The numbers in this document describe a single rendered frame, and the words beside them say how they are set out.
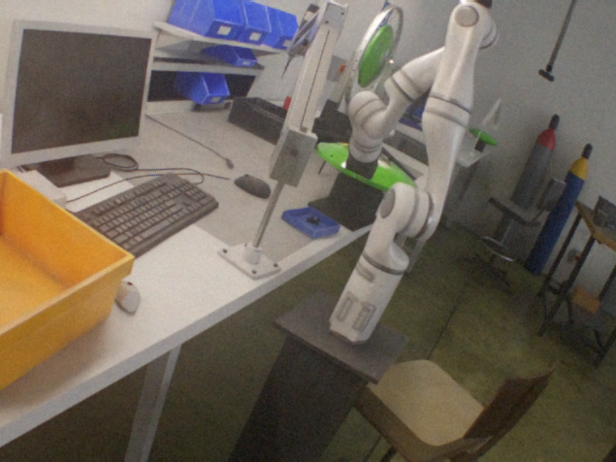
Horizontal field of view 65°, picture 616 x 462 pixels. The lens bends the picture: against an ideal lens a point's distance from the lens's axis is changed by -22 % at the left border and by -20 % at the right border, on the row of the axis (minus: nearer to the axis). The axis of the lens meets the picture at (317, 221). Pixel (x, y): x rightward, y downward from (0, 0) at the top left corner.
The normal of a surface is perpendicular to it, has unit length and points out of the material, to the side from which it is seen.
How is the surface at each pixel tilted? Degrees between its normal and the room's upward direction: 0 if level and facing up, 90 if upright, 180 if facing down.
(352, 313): 90
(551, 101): 90
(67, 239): 86
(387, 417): 90
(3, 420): 0
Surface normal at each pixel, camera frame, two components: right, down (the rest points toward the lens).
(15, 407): 0.38, -0.87
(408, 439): -0.74, -0.09
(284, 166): 0.11, 0.38
